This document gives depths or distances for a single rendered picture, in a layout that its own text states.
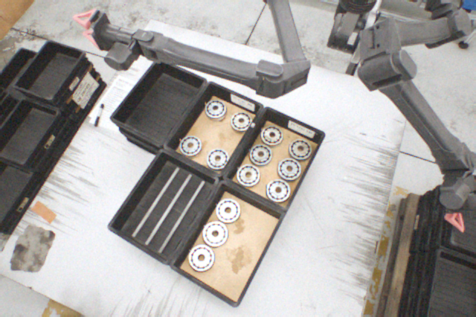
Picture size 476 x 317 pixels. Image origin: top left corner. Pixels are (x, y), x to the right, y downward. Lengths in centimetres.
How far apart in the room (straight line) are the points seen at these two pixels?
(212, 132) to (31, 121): 139
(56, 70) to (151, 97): 98
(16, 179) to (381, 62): 225
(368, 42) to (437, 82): 227
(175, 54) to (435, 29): 71
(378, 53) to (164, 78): 118
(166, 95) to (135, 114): 18
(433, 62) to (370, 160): 165
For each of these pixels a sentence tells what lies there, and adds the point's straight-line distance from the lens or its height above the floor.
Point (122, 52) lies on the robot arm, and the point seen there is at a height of 147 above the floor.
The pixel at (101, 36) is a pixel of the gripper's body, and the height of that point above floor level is 146.
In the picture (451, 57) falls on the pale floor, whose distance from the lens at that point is 330.
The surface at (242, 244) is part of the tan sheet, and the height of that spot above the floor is 83.
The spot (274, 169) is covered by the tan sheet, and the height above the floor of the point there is 83.
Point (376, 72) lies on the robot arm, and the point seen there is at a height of 158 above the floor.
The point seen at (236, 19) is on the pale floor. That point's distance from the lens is 315.
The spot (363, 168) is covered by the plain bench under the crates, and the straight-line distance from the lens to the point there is 168.
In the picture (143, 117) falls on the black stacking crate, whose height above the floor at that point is 83.
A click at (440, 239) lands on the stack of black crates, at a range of 197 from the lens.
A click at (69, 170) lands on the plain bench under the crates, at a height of 70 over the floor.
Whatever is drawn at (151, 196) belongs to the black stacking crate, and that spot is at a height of 83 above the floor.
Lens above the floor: 218
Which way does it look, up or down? 68 degrees down
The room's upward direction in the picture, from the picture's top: 5 degrees counter-clockwise
